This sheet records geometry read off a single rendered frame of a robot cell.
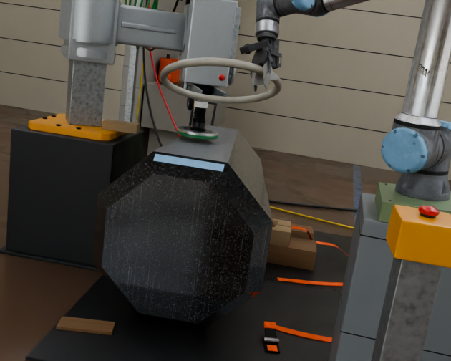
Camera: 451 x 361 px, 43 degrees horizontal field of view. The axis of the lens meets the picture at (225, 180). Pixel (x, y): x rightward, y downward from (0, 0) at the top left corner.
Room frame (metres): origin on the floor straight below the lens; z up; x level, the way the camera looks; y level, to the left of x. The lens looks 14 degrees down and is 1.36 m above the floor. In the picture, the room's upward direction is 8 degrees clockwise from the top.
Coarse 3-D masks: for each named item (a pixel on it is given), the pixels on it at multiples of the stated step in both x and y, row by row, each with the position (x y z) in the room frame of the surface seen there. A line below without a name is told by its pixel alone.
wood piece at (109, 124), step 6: (108, 120) 3.27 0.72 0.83; (114, 120) 3.30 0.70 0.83; (120, 120) 3.33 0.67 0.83; (102, 126) 3.23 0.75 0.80; (108, 126) 3.23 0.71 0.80; (114, 126) 3.24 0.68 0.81; (120, 126) 3.24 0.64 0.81; (126, 126) 3.24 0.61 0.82; (132, 126) 3.24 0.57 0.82; (138, 126) 3.30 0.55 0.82; (126, 132) 3.24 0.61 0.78; (132, 132) 3.24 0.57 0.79
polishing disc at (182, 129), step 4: (180, 128) 2.91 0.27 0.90; (184, 128) 2.92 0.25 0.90; (188, 128) 2.94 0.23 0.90; (204, 128) 3.02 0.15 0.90; (184, 132) 2.86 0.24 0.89; (188, 132) 2.85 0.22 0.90; (192, 132) 2.84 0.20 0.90; (196, 132) 2.86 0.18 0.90; (200, 132) 2.88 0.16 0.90; (204, 132) 2.90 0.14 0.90; (208, 132) 2.92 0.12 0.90; (212, 132) 2.93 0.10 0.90; (216, 132) 2.95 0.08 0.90
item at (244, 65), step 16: (176, 64) 2.13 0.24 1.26; (192, 64) 2.09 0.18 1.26; (208, 64) 2.08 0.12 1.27; (224, 64) 2.07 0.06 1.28; (240, 64) 2.08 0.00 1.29; (256, 64) 2.11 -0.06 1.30; (160, 80) 2.29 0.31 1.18; (192, 96) 2.46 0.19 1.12; (208, 96) 2.49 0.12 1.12; (256, 96) 2.44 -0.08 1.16; (272, 96) 2.37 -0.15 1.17
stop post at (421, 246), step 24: (408, 216) 1.06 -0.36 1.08; (432, 216) 1.07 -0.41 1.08; (408, 240) 1.03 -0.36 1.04; (432, 240) 1.02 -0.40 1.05; (408, 264) 1.05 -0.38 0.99; (432, 264) 1.02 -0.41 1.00; (408, 288) 1.05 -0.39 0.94; (432, 288) 1.04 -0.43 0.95; (384, 312) 1.09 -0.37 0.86; (408, 312) 1.04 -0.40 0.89; (384, 336) 1.05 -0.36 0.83; (408, 336) 1.04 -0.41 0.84; (384, 360) 1.05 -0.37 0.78; (408, 360) 1.04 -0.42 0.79
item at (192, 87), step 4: (188, 84) 3.13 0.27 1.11; (192, 84) 2.91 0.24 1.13; (188, 88) 2.97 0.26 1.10; (192, 88) 2.87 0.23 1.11; (196, 88) 2.64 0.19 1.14; (216, 88) 2.81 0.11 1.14; (200, 92) 2.49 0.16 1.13; (212, 92) 2.94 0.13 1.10; (216, 92) 2.77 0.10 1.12; (220, 92) 2.62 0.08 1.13; (224, 92) 2.52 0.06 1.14; (224, 96) 2.50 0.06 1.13; (200, 100) 2.49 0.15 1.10; (224, 104) 2.50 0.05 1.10
